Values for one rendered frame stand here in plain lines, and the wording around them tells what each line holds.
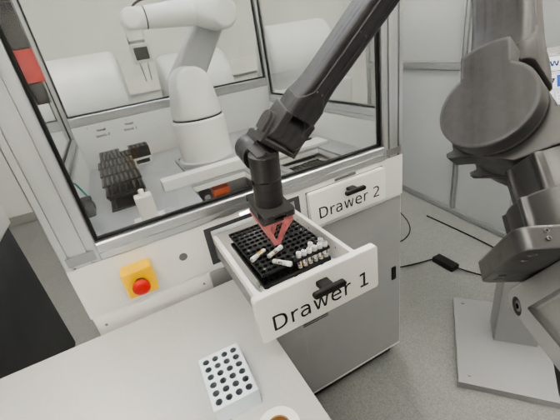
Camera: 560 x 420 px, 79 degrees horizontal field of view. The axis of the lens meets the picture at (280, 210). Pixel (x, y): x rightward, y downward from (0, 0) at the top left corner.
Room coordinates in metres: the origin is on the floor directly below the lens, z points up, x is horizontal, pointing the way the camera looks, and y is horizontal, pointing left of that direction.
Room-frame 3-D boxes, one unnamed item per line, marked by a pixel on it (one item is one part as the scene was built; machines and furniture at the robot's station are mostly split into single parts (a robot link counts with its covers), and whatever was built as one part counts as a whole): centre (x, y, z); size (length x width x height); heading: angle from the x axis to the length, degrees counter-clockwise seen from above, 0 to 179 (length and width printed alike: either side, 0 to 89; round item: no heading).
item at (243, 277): (0.74, 0.03, 0.86); 0.40 x 0.26 x 0.06; 23
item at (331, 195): (0.97, -0.22, 0.87); 0.29 x 0.02 x 0.11; 113
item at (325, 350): (1.31, 0.21, 0.40); 1.03 x 0.95 x 0.80; 113
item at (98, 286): (1.31, 0.22, 0.87); 1.02 x 0.95 x 0.14; 113
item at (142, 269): (0.70, 0.37, 0.88); 0.07 x 0.05 x 0.07; 113
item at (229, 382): (0.45, 0.15, 0.78); 0.12 x 0.08 x 0.04; 21
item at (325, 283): (0.53, -0.06, 0.91); 0.07 x 0.04 x 0.01; 113
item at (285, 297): (0.55, -0.05, 0.87); 0.29 x 0.02 x 0.11; 113
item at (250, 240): (0.74, 0.02, 0.87); 0.22 x 0.18 x 0.06; 23
